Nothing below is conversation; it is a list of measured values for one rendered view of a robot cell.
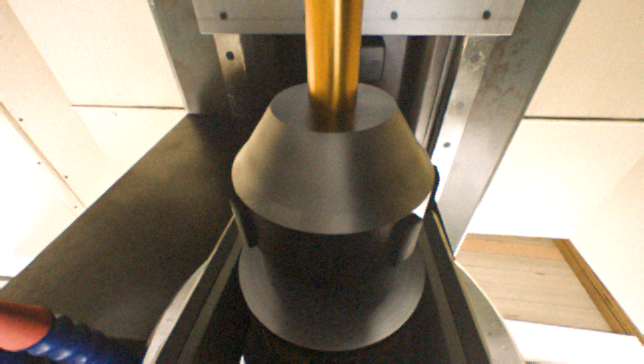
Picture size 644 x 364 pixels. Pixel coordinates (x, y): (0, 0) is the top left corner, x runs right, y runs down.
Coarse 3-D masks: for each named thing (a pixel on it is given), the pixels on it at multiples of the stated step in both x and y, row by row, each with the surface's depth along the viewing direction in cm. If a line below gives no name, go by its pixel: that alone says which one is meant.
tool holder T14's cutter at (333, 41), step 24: (312, 0) 4; (336, 0) 4; (360, 0) 4; (312, 24) 4; (336, 24) 4; (360, 24) 4; (312, 48) 4; (336, 48) 4; (360, 48) 4; (312, 72) 4; (336, 72) 4; (312, 96) 5; (336, 96) 4
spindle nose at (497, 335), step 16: (464, 272) 14; (480, 288) 13; (176, 304) 13; (480, 304) 12; (160, 320) 12; (480, 320) 12; (496, 320) 12; (160, 336) 11; (496, 336) 11; (512, 336) 12; (144, 352) 11; (496, 352) 11; (512, 352) 11
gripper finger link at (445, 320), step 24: (432, 216) 9; (432, 240) 8; (432, 264) 7; (432, 288) 7; (456, 288) 7; (432, 312) 6; (456, 312) 6; (432, 336) 6; (456, 336) 6; (480, 336) 6; (432, 360) 6; (456, 360) 5; (480, 360) 5
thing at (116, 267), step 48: (192, 144) 46; (240, 144) 46; (144, 192) 37; (192, 192) 37; (96, 240) 31; (144, 240) 31; (192, 240) 30; (48, 288) 26; (96, 288) 26; (144, 288) 26; (144, 336) 23
